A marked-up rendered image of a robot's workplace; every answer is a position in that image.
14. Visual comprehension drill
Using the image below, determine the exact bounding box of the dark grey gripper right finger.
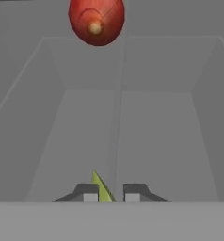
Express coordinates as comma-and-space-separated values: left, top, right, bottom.
122, 183, 171, 203

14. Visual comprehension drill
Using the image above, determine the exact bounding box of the yellow-green lemon wedge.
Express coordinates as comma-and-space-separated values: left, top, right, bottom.
91, 169, 118, 203

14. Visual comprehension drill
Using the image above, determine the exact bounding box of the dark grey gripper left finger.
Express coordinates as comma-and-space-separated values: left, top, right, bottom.
53, 183, 100, 203

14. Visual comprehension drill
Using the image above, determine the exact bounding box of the red round fruit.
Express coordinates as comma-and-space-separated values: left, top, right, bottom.
68, 0, 126, 47

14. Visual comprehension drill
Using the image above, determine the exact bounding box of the grey fridge interior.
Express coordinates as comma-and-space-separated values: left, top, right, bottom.
0, 0, 224, 203

